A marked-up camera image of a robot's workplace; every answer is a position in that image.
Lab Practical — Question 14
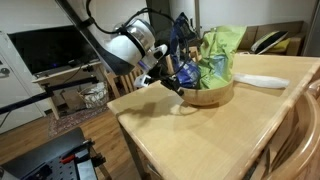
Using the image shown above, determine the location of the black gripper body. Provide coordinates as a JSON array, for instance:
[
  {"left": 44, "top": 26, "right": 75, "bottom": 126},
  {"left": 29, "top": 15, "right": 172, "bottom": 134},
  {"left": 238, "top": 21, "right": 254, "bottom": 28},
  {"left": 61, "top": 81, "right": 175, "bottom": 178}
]
[{"left": 146, "top": 61, "right": 176, "bottom": 88}]

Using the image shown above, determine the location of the blue potato chips bag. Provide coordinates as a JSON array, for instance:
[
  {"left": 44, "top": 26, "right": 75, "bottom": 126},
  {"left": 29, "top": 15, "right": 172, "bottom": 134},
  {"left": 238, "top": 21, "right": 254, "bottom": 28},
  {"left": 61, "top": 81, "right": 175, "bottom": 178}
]
[{"left": 169, "top": 12, "right": 202, "bottom": 89}]

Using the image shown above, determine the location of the wooden bowl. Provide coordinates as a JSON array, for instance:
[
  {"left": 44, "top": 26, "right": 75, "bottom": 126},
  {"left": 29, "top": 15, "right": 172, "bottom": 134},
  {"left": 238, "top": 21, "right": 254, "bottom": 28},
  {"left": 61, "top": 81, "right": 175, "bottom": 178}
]
[{"left": 179, "top": 78, "right": 235, "bottom": 108}]

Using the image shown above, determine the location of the green popcorn bag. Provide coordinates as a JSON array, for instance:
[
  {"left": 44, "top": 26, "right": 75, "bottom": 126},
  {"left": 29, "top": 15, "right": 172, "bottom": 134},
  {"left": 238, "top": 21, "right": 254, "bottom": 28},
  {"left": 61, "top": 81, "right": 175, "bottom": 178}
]
[{"left": 198, "top": 25, "right": 248, "bottom": 90}]

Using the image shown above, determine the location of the wicker basket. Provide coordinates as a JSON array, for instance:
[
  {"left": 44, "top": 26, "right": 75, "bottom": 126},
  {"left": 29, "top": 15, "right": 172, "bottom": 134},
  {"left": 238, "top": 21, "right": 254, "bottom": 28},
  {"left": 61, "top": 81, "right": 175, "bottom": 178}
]
[{"left": 78, "top": 81, "right": 110, "bottom": 109}]

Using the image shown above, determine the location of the cardboard box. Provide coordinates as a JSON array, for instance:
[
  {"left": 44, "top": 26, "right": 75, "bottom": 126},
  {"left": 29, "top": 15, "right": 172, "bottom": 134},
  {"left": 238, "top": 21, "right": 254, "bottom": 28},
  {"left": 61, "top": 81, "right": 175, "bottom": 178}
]
[{"left": 59, "top": 88, "right": 86, "bottom": 113}]

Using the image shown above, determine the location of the white wooden television stand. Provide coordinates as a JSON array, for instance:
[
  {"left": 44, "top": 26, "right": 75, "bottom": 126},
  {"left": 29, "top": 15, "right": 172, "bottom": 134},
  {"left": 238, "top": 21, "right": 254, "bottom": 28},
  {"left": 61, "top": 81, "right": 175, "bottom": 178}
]
[{"left": 31, "top": 59, "right": 108, "bottom": 121}]

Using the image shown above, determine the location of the patterned rug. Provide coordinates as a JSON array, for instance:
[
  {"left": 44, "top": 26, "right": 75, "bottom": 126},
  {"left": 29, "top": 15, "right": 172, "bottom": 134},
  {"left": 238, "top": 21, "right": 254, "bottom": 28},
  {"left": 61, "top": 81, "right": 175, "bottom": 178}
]
[{"left": 46, "top": 104, "right": 111, "bottom": 139}]

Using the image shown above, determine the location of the striped pillow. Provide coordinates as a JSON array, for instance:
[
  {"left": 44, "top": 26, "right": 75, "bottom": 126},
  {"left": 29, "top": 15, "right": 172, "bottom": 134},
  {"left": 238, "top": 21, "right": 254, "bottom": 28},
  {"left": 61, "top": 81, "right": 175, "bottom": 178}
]
[{"left": 250, "top": 30, "right": 290, "bottom": 55}]

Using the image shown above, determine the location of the yellow pillow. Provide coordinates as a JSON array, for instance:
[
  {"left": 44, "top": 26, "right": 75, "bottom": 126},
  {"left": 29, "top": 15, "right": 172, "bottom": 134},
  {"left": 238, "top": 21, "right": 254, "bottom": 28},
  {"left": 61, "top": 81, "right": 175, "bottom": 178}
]
[{"left": 268, "top": 37, "right": 293, "bottom": 54}]

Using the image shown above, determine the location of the black flat television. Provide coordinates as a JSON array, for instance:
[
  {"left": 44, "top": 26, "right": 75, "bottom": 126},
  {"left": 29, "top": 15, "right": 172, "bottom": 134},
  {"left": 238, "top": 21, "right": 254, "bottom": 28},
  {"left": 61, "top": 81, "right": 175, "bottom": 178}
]
[{"left": 7, "top": 24, "right": 102, "bottom": 76}]

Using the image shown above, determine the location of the black metal stand bar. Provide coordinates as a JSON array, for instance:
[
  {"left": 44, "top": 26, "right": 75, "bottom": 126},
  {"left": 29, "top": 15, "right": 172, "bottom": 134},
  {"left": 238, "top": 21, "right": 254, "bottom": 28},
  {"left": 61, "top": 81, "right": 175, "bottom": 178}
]
[{"left": 0, "top": 76, "right": 100, "bottom": 116}]

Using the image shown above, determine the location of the brown sofa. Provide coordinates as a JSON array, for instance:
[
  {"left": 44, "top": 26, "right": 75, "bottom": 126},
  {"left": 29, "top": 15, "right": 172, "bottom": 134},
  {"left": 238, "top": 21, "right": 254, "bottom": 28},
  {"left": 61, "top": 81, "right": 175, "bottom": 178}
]
[{"left": 238, "top": 20, "right": 306, "bottom": 57}]

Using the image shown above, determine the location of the curved wooden armchair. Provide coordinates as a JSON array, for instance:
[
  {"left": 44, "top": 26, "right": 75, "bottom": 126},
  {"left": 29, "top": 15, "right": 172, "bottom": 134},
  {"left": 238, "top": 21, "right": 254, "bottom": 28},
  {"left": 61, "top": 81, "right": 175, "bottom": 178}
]
[{"left": 244, "top": 79, "right": 320, "bottom": 180}]

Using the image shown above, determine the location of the white door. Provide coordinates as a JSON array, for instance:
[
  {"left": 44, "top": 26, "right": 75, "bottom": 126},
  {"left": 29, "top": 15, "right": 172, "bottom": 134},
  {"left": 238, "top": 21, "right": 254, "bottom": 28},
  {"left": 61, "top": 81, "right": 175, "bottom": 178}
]
[{"left": 0, "top": 31, "right": 46, "bottom": 134}]

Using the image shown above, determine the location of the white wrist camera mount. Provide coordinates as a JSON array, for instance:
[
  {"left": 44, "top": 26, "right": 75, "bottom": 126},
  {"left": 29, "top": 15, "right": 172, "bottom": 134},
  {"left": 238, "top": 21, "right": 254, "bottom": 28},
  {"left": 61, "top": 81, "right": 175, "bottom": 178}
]
[{"left": 133, "top": 73, "right": 153, "bottom": 88}]

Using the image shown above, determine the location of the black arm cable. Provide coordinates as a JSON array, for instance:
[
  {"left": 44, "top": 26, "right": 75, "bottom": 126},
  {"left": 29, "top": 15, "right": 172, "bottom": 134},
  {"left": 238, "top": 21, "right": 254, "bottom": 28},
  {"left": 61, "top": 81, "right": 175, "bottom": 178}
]
[{"left": 85, "top": 0, "right": 201, "bottom": 91}]

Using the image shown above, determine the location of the red handled tool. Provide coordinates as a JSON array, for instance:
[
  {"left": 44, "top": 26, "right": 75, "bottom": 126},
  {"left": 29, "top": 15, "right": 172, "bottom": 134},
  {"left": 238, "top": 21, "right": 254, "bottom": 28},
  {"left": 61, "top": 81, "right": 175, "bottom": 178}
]
[{"left": 59, "top": 153, "right": 78, "bottom": 165}]

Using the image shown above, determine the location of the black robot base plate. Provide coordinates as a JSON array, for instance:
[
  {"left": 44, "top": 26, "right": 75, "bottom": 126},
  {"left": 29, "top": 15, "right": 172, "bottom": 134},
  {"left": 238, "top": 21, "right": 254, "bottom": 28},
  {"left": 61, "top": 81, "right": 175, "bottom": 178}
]
[{"left": 0, "top": 126, "right": 113, "bottom": 180}]

